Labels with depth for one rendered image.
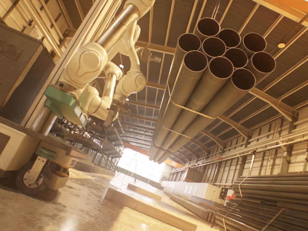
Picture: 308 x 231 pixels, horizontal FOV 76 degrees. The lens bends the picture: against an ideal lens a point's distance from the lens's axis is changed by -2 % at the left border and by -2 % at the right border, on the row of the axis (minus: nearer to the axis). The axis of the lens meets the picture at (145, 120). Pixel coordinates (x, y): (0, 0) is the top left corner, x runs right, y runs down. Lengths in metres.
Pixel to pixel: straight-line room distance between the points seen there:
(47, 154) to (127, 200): 1.24
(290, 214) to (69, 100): 1.62
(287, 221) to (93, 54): 1.60
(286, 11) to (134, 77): 10.41
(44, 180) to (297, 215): 1.58
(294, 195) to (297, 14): 10.11
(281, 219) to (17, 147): 1.73
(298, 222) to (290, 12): 10.32
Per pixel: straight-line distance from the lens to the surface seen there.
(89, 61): 1.07
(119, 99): 1.34
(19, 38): 1.54
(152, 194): 5.86
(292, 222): 1.70
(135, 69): 1.29
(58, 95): 1.23
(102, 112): 1.77
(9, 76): 1.43
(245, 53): 1.53
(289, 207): 1.86
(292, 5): 7.50
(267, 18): 12.30
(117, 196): 2.26
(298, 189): 1.84
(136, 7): 1.41
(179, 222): 2.31
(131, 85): 1.23
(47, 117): 1.66
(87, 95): 1.73
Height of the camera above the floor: 0.30
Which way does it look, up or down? 16 degrees up
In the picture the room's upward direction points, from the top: 23 degrees clockwise
